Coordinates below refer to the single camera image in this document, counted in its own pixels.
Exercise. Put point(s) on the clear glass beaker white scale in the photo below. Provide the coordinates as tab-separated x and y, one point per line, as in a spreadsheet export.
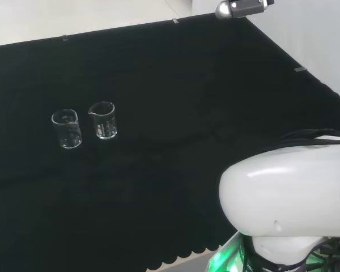
105	124

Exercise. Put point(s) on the black bench cloth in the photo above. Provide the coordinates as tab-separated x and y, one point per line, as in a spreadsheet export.
158	170

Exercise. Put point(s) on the clear glass beaker white label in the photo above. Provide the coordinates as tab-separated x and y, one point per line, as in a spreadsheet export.
66	130

